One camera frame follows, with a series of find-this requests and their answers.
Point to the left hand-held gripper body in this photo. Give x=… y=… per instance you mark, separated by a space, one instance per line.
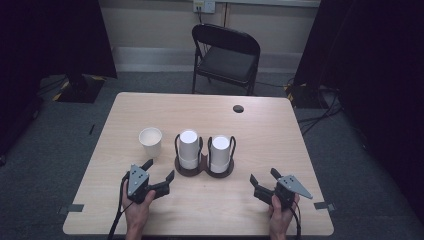
x=137 y=181

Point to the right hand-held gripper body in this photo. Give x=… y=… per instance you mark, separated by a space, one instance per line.
x=288 y=190

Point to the single white paper cup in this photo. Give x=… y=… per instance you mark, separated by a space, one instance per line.
x=150 y=141

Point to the brown double cup holder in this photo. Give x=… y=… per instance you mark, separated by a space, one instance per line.
x=203 y=171

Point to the person's right hand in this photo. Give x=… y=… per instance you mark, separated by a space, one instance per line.
x=280 y=216

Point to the person's left hand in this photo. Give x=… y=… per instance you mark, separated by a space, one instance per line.
x=136 y=213

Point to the grey tape strip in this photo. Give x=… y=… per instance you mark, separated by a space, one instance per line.
x=71 y=208
x=325 y=206

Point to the small black floor object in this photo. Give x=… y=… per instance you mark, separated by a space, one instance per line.
x=91 y=129

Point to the black stand base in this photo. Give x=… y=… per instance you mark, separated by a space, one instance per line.
x=301 y=96
x=80 y=90

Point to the black folding chair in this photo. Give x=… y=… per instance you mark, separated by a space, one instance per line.
x=226 y=63

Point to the black curtain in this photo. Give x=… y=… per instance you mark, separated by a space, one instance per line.
x=373 y=66
x=50 y=40

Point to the white wall outlet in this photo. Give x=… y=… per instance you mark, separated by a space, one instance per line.
x=204 y=6

